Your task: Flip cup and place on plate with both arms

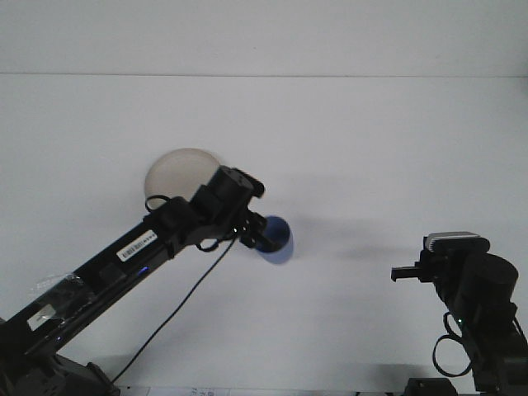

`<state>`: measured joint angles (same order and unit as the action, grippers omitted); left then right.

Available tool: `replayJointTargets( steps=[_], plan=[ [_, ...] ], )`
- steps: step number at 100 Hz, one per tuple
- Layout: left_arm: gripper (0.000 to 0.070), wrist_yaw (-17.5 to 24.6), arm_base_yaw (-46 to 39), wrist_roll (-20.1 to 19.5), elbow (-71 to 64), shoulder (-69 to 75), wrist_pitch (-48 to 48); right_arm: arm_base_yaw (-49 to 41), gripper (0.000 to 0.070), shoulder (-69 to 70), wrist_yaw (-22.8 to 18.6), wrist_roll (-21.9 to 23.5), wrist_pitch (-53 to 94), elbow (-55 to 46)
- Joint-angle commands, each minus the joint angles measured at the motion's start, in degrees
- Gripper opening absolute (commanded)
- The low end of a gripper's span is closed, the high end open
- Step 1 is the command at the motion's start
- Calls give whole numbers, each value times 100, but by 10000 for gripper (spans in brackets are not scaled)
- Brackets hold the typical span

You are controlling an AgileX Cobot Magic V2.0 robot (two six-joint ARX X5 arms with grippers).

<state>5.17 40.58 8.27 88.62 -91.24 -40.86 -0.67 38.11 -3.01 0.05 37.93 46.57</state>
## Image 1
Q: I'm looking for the pale blue cup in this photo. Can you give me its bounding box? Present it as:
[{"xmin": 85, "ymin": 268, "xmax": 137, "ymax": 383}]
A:
[{"xmin": 254, "ymin": 214, "xmax": 295, "ymax": 266}]

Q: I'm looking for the pale round plate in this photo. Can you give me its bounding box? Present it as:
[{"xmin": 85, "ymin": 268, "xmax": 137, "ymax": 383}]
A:
[{"xmin": 144, "ymin": 147, "xmax": 220, "ymax": 210}]

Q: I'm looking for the white printed paper sheet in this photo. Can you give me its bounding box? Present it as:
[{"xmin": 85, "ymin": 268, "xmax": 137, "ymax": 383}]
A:
[{"xmin": 146, "ymin": 386, "xmax": 232, "ymax": 396}]

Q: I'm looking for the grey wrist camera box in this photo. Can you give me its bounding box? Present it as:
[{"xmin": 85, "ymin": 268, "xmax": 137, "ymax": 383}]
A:
[{"xmin": 426, "ymin": 231, "xmax": 493, "ymax": 254}]

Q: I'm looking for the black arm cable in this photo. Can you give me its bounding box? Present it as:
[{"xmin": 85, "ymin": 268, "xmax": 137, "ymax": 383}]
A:
[
  {"xmin": 431, "ymin": 311, "xmax": 474, "ymax": 379},
  {"xmin": 111, "ymin": 193, "xmax": 240, "ymax": 383}
]

